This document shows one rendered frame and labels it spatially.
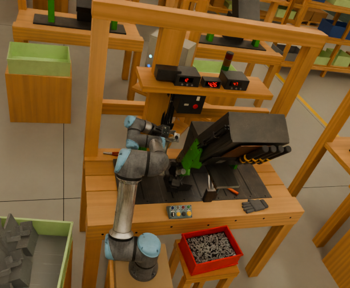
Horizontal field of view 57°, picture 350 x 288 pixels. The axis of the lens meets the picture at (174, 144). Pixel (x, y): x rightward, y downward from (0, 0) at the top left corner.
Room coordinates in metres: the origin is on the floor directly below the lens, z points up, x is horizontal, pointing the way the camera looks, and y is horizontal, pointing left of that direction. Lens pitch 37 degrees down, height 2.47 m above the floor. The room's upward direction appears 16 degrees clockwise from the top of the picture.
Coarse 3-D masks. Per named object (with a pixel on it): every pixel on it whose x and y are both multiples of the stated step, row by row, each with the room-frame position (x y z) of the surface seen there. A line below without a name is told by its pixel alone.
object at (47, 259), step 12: (48, 240) 0.99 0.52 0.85; (60, 240) 1.01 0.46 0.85; (36, 252) 0.90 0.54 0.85; (48, 252) 0.92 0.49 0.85; (60, 252) 0.94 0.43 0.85; (36, 264) 0.84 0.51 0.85; (48, 264) 0.86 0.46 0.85; (60, 264) 0.88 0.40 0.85; (36, 276) 0.79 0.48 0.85; (48, 276) 0.80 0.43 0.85
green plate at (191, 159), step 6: (192, 144) 1.68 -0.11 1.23; (192, 150) 1.65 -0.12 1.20; (198, 150) 1.60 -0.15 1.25; (186, 156) 1.66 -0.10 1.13; (192, 156) 1.61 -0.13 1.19; (198, 156) 1.58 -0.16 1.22; (186, 162) 1.62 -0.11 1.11; (192, 162) 1.58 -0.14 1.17; (198, 162) 1.60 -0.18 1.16; (186, 168) 1.59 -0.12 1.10; (198, 168) 1.61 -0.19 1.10
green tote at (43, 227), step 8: (0, 216) 0.98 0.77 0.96; (40, 224) 1.02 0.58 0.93; (48, 224) 1.03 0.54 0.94; (56, 224) 1.04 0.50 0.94; (64, 224) 1.05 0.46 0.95; (72, 224) 1.05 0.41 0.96; (40, 232) 1.02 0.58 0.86; (48, 232) 1.03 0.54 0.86; (56, 232) 1.04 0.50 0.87; (64, 232) 1.05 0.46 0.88; (72, 240) 1.05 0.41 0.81; (64, 256) 0.86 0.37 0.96; (64, 264) 0.82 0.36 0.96; (64, 272) 0.84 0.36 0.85; (64, 280) 0.82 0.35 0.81
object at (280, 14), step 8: (216, 0) 9.14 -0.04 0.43; (224, 0) 9.24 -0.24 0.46; (288, 0) 10.01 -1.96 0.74; (296, 0) 10.12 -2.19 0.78; (304, 0) 10.12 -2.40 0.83; (208, 8) 8.95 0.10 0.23; (216, 8) 9.09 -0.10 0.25; (224, 8) 9.27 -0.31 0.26; (280, 8) 10.41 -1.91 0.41; (264, 16) 9.70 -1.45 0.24; (280, 16) 9.97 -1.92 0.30; (296, 16) 10.15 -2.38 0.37
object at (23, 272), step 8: (0, 256) 0.76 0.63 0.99; (24, 256) 0.83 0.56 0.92; (0, 264) 0.73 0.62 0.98; (24, 264) 0.79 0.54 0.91; (16, 272) 0.74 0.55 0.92; (24, 272) 0.76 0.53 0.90; (0, 280) 0.67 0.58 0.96; (8, 280) 0.70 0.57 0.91; (16, 280) 0.71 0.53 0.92; (24, 280) 0.73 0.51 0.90
